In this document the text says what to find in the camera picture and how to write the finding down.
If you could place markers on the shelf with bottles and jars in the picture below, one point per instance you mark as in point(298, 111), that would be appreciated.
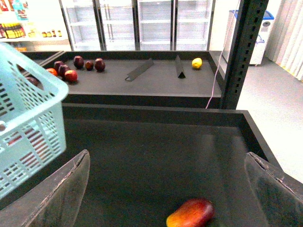
point(34, 25)

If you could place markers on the dark purple fruit front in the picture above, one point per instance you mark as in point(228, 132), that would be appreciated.
point(34, 81)

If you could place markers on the red yellow mango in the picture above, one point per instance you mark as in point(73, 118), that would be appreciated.
point(193, 213)

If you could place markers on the right black metal divider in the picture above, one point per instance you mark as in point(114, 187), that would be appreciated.
point(179, 68)

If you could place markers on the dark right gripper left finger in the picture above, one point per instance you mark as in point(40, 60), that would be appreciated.
point(55, 202)

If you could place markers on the orange round fruit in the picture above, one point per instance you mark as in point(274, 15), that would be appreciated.
point(52, 71)

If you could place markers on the dark purple fruit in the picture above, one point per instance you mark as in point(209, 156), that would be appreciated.
point(61, 68)
point(34, 81)

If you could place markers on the small dark red fruit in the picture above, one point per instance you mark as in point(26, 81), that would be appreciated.
point(89, 65)

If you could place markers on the dark red fruit back left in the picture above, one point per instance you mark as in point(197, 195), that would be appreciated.
point(78, 62)

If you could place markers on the dark red fruit right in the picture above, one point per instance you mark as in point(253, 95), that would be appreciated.
point(99, 64)

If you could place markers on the black metal divider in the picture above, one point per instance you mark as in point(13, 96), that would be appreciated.
point(179, 68)
point(139, 70)

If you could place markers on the left black metal divider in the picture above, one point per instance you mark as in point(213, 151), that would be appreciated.
point(139, 70)

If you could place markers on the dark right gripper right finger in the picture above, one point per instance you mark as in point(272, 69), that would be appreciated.
point(279, 196)

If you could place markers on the glass door refrigerator row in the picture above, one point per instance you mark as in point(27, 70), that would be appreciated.
point(138, 25)

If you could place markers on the light blue plastic basket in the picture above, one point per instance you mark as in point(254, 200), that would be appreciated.
point(23, 106)

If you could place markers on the red apple on shelf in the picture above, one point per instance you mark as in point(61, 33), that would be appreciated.
point(71, 76)

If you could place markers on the dark purple fruit middle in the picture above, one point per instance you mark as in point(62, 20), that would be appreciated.
point(61, 68)

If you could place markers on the red yellow apple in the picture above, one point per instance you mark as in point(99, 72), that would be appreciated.
point(29, 147)

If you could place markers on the white vertical blinds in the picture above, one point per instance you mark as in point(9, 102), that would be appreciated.
point(285, 46)

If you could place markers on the black perforated metal post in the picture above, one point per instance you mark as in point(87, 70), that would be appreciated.
point(248, 22)

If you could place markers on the yellow lemon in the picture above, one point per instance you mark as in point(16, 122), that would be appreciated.
point(197, 63)

